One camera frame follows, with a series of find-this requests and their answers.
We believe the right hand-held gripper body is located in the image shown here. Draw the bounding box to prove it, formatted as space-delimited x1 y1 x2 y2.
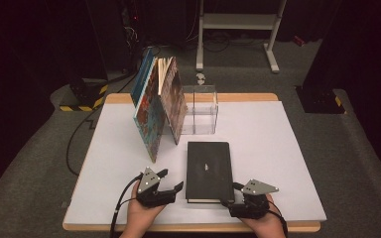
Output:
227 178 280 220

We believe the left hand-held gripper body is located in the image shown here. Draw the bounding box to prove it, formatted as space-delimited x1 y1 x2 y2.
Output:
135 167 179 208

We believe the black hardcover book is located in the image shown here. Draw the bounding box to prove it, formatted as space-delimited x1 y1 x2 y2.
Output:
186 141 236 204

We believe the light blue green picture book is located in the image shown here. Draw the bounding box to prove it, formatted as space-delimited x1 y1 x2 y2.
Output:
133 57 167 164

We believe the purple magazine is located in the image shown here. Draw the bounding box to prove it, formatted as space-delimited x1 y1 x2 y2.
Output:
157 56 189 146

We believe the clear acrylic book rack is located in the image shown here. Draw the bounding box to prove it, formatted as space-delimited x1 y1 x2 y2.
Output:
178 84 220 136

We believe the blue hardcover picture book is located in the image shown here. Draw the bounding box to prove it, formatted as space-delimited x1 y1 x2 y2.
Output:
130 48 155 108

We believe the person's left hand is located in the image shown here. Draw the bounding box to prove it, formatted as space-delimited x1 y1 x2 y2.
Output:
127 181 167 234

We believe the person's right hand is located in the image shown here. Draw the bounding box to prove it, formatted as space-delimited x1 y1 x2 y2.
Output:
241 194 288 236

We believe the white table mat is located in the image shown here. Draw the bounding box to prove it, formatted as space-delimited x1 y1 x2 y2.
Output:
63 100 327 226

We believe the black yellow striped stand base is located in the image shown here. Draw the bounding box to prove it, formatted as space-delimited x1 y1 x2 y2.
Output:
59 77 110 113

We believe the small red floor object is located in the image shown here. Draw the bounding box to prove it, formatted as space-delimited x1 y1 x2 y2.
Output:
292 35 306 48

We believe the white metal stand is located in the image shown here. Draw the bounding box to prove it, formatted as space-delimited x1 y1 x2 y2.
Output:
195 0 287 74

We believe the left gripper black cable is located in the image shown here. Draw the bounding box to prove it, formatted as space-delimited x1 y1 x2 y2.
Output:
109 173 143 238

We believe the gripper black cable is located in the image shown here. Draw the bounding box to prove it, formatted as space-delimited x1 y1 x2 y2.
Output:
267 207 289 238
109 173 143 238

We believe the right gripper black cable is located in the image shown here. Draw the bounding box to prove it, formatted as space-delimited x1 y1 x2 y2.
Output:
267 207 289 238

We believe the black floor cable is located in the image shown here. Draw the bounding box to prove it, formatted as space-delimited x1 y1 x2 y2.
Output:
65 110 97 177

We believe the dark equipment rack with wires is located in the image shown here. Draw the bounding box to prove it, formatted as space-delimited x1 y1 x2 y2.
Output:
118 0 147 73

